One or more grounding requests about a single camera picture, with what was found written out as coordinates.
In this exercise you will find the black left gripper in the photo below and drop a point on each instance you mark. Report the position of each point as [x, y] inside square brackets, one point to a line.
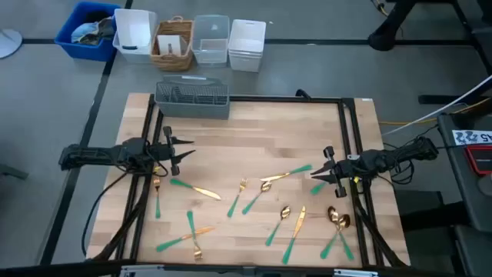
[165, 152]

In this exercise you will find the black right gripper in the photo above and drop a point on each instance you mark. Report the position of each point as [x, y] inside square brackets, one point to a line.
[346, 169]

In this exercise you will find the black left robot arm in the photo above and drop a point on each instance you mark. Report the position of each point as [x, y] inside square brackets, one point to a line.
[96, 155]

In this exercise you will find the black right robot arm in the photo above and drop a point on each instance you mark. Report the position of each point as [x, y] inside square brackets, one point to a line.
[384, 159]

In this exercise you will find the grey plastic cutlery basket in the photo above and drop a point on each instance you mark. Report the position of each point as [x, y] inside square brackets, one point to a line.
[192, 111]

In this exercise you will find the brown wicker basket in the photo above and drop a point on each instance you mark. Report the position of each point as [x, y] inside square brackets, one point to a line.
[171, 63]

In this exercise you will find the clear plastic bin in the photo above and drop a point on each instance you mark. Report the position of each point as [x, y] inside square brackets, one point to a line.
[210, 50]

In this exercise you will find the white card box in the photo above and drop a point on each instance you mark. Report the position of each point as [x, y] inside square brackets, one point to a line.
[169, 43]

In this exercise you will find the white open plastic bin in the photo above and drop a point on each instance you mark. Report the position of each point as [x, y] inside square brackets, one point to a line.
[134, 31]

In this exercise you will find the stacked white plastic bins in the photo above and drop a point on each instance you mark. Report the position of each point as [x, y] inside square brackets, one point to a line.
[246, 38]

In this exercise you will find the black side table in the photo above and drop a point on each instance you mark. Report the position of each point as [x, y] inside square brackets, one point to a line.
[461, 184]

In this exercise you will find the blue plastic bin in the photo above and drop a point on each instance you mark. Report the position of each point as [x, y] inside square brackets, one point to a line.
[84, 54]

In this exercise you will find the dark brown cloth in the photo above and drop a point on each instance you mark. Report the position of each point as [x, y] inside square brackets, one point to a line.
[104, 32]

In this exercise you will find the black floor stand foot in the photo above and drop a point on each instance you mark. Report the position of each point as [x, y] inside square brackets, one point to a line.
[384, 38]

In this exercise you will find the white printed label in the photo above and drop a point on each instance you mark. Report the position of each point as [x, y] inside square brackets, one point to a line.
[471, 137]

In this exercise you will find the light blue cloth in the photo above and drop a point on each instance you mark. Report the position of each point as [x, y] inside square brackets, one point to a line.
[82, 32]

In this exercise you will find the red-edged black device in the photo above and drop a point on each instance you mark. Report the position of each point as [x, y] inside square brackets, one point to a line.
[480, 159]

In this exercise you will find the white round floor base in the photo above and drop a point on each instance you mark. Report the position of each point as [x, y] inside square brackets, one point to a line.
[7, 42]

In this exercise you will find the silver metal bracket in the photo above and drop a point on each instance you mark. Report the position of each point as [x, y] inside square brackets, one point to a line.
[142, 272]
[355, 273]

